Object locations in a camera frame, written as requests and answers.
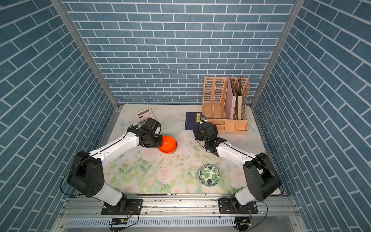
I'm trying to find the orange bowl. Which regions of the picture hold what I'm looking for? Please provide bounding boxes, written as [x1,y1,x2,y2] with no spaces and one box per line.
[158,136,178,154]

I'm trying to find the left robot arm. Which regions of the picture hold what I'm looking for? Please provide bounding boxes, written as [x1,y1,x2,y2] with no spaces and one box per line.
[66,124,163,209]

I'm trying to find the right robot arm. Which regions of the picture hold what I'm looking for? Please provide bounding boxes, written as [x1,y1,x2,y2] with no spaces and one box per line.
[193,121,282,210]

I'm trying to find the dark blue book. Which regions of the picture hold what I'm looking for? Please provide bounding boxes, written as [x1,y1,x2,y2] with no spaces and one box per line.
[185,112,202,131]

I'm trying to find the pink calculator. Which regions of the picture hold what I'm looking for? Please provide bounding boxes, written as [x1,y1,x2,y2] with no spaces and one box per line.
[136,108,157,122]

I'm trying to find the beige file organizer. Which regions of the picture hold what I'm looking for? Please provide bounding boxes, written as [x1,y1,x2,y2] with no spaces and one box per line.
[202,77,251,134]

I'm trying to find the floral table mat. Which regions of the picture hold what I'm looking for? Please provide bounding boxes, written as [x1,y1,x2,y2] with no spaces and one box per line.
[101,104,282,195]

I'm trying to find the pink folder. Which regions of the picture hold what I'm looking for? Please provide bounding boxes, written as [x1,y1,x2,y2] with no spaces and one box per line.
[225,77,237,119]

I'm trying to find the tan folder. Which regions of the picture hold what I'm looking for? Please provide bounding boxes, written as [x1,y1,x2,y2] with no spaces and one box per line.
[237,77,242,120]

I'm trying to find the left circuit board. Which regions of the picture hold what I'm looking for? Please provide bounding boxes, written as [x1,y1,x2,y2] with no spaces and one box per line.
[109,218,128,227]

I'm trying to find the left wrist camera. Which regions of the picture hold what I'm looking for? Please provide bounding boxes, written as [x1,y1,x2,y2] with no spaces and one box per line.
[144,118,161,134]

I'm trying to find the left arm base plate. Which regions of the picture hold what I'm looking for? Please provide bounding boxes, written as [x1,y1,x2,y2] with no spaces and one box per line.
[101,199,143,215]

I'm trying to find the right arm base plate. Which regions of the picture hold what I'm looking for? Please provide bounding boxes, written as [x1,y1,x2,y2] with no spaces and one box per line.
[217,198,258,215]

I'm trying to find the aluminium rail frame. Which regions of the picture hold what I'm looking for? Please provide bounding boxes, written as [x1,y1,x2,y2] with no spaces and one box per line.
[52,194,306,232]

